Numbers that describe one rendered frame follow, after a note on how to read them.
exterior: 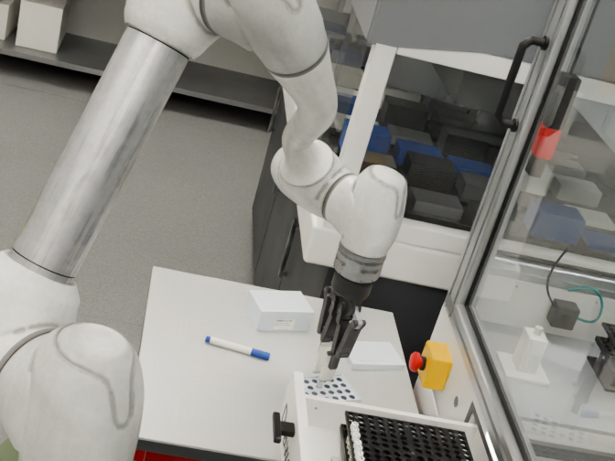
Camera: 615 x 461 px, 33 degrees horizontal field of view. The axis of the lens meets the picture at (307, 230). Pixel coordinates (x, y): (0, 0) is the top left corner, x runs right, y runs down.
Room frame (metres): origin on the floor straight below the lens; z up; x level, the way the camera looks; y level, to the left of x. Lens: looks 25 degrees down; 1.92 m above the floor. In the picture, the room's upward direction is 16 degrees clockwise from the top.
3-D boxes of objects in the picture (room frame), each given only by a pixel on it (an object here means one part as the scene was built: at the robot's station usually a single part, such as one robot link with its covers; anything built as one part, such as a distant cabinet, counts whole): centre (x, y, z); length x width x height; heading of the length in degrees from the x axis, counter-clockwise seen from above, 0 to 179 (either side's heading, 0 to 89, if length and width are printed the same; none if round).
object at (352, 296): (1.71, -0.11, 1.01); 0.08 x 0.07 x 0.09; 33
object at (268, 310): (1.97, 0.01, 0.79); 0.13 x 0.09 x 0.05; 118
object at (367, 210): (1.72, -0.10, 1.19); 0.13 x 0.11 x 0.16; 53
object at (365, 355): (1.93, -0.21, 0.77); 0.13 x 0.09 x 0.02; 116
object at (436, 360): (1.78, -0.32, 0.88); 0.07 x 0.05 x 0.07; 11
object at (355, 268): (1.71, -0.11, 1.09); 0.09 x 0.09 x 0.06
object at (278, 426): (1.39, -0.05, 0.91); 0.07 x 0.04 x 0.01; 11
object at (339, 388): (1.71, -0.12, 0.78); 0.12 x 0.08 x 0.04; 123
